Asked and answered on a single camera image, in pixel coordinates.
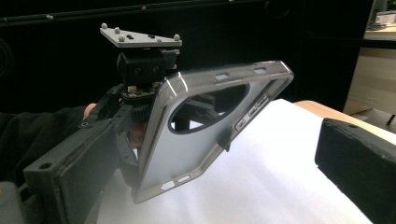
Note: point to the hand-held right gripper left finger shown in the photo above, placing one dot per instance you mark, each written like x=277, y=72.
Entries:
x=84, y=174

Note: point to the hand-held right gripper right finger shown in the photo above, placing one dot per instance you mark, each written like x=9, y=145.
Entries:
x=358, y=168

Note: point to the patterned phone case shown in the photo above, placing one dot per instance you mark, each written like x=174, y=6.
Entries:
x=174, y=155

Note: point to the wooden table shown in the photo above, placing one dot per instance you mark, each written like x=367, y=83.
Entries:
x=342, y=118

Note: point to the black horizontal bar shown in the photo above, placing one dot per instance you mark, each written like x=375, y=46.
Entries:
x=124, y=11

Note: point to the black curtain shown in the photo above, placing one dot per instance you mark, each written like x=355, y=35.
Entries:
x=218, y=37

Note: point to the white table cover sheet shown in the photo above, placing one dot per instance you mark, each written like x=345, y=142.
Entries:
x=249, y=186

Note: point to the beige cabinet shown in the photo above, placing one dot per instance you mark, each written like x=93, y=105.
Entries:
x=373, y=77

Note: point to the white box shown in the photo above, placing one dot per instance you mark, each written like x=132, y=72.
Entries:
x=386, y=17

